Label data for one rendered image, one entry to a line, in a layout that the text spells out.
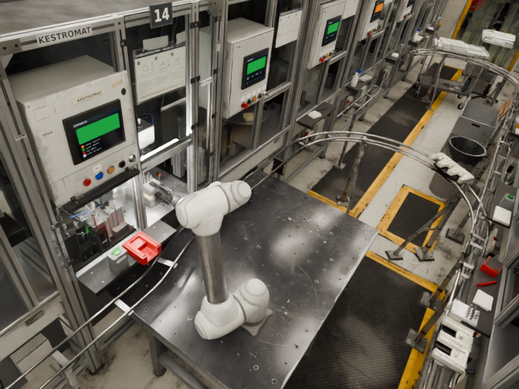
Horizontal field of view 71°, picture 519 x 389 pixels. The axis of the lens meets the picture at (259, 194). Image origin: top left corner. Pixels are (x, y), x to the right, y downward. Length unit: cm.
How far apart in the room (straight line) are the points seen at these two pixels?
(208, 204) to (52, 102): 65
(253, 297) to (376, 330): 144
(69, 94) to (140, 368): 182
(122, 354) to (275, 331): 115
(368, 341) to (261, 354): 119
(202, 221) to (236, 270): 83
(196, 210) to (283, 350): 92
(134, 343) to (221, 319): 113
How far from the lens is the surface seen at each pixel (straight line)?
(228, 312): 179
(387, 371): 294
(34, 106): 146
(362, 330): 302
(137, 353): 277
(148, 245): 205
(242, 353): 199
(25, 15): 167
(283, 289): 221
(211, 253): 159
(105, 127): 162
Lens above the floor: 246
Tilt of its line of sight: 40 degrees down
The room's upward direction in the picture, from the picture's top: 9 degrees clockwise
